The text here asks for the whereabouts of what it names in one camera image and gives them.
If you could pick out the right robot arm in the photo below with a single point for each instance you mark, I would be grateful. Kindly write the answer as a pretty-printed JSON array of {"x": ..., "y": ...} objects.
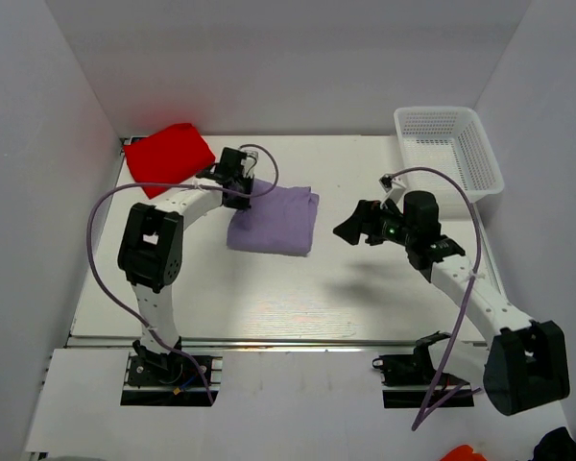
[{"x": 524, "y": 365}]

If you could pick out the white plastic basket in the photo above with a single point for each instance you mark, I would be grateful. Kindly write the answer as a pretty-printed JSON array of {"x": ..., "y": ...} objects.
[{"x": 452, "y": 141}]

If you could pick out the black cloth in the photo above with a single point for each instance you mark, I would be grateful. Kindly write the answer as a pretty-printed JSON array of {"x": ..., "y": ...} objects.
[{"x": 556, "y": 445}]

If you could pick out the orange object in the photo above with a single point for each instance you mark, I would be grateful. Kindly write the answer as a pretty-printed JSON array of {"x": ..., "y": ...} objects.
[{"x": 464, "y": 453}]

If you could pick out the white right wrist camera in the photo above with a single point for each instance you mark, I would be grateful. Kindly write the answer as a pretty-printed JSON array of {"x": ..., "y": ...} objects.
[{"x": 394, "y": 189}]

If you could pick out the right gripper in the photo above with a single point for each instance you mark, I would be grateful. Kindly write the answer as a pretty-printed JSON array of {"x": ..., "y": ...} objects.
[{"x": 366, "y": 212}]

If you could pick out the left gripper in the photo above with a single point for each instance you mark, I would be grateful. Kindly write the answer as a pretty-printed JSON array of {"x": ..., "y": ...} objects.
[{"x": 244, "y": 203}]

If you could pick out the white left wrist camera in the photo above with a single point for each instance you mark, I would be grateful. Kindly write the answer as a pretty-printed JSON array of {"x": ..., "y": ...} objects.
[{"x": 251, "y": 160}]

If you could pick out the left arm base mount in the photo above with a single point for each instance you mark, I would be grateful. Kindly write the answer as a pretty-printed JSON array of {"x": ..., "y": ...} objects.
[{"x": 145, "y": 387}]

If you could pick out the red t shirt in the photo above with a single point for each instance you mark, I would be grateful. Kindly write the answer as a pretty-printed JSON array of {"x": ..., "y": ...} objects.
[{"x": 173, "y": 155}]

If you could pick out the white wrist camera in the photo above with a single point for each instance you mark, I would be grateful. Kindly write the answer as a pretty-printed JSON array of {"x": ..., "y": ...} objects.
[
  {"x": 251, "y": 160},
  {"x": 394, "y": 189}
]

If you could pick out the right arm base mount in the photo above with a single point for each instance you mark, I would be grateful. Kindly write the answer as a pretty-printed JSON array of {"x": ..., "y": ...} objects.
[{"x": 406, "y": 377}]

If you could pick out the purple t shirt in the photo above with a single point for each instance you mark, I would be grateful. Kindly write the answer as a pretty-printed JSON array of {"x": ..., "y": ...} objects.
[{"x": 280, "y": 222}]

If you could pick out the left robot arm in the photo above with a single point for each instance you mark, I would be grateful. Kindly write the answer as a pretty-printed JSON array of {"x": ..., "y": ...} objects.
[{"x": 150, "y": 253}]

